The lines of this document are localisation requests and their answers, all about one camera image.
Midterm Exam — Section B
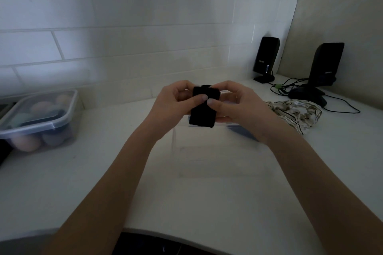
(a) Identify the person's left hand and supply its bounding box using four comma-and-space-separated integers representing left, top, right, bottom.
146, 80, 208, 142

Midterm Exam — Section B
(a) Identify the person's right hand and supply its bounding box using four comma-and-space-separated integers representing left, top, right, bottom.
207, 80, 281, 145

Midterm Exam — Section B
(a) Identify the black cloth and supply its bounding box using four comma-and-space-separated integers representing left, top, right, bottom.
188, 84, 221, 128

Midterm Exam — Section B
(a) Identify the person's right forearm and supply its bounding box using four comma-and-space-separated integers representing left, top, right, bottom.
260, 120, 383, 255

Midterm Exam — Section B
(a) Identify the person's left forearm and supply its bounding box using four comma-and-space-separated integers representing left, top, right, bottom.
42, 124, 164, 255

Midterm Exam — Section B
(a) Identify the empty clear plastic container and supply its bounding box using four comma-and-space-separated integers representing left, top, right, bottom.
172, 114, 271, 181

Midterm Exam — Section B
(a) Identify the small black desk speaker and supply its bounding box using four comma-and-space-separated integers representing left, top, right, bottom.
253, 36, 281, 84

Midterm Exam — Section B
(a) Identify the white patterned crumpled cloth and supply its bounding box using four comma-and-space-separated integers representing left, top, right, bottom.
266, 100, 323, 136

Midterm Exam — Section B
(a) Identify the large black desk speaker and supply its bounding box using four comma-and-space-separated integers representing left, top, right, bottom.
288, 42, 345, 108

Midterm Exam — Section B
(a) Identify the clear lidded plastic container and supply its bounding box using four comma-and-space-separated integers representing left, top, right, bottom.
0, 89, 79, 154

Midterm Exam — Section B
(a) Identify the pile of pastel egg-shaped sponges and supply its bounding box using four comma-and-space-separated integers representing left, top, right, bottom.
7, 94, 74, 153

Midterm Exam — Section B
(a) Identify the black speaker cable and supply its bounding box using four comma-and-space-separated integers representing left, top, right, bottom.
270, 77, 361, 114

